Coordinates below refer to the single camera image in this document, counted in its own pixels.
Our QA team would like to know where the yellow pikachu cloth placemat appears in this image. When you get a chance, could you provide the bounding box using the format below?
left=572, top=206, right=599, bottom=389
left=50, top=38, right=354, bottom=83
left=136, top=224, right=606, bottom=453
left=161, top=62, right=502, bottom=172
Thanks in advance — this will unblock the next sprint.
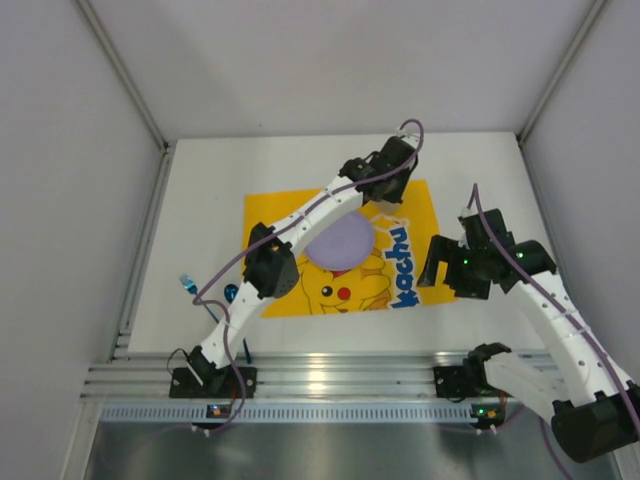
left=264, top=180, right=454, bottom=318

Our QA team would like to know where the purple plastic plate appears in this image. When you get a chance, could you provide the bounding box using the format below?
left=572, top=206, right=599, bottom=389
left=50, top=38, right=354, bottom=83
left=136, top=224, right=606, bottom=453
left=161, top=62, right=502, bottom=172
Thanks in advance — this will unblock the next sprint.
left=304, top=212, right=375, bottom=271

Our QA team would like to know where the blue metallic spoon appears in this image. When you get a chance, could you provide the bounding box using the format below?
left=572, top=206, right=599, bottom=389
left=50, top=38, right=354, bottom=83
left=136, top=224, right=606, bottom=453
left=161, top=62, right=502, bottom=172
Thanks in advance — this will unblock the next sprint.
left=224, top=283, right=253, bottom=364

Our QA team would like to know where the blue metallic fork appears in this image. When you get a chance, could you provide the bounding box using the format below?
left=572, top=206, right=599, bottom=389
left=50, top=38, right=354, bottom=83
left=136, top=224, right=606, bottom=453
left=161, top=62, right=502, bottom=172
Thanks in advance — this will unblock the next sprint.
left=178, top=272, right=221, bottom=326

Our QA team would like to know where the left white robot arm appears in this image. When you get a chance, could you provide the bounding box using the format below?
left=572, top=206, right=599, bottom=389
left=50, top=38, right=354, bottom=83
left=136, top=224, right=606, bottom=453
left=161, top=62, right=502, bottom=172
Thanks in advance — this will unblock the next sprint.
left=187, top=129, right=424, bottom=389

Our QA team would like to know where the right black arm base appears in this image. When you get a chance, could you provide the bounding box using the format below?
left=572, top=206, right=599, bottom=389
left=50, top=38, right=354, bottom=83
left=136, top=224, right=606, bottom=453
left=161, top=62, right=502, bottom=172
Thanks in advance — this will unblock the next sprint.
left=433, top=342, right=527, bottom=403

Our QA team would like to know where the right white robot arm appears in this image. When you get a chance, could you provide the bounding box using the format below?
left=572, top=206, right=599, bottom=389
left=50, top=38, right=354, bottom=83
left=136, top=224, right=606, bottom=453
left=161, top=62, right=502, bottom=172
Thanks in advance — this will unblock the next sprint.
left=418, top=209, right=639, bottom=463

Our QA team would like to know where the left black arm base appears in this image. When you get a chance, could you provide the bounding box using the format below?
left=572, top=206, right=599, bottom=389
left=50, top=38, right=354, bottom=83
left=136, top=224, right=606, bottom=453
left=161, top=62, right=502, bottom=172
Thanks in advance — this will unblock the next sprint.
left=169, top=346, right=258, bottom=399

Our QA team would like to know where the aluminium mounting rail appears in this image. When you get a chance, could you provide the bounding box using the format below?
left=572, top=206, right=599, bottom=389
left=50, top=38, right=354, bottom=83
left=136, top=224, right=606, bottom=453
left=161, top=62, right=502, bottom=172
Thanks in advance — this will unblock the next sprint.
left=79, top=329, right=622, bottom=401

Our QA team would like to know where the slotted grey cable duct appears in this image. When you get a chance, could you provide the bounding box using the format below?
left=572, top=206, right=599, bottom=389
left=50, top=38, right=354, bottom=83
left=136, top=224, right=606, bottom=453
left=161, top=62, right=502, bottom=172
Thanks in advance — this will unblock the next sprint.
left=100, top=402, right=505, bottom=425

